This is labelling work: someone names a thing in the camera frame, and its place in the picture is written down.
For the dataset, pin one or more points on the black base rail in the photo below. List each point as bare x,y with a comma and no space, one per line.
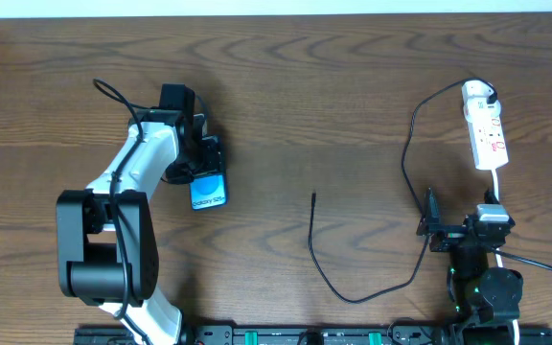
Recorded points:
399,334

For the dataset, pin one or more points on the blue smartphone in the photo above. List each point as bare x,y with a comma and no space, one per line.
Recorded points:
209,192

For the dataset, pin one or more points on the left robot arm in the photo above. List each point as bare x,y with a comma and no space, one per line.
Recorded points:
107,254

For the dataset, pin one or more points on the white power strip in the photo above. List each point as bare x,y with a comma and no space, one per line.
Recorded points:
488,143

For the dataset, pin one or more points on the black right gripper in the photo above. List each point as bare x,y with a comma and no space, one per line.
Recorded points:
451,230

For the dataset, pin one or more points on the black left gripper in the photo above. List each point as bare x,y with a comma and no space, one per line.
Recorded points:
212,159

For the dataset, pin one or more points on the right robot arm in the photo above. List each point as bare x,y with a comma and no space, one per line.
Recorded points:
486,297

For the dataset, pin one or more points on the white USB charger plug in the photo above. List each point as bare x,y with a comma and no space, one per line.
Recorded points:
478,94

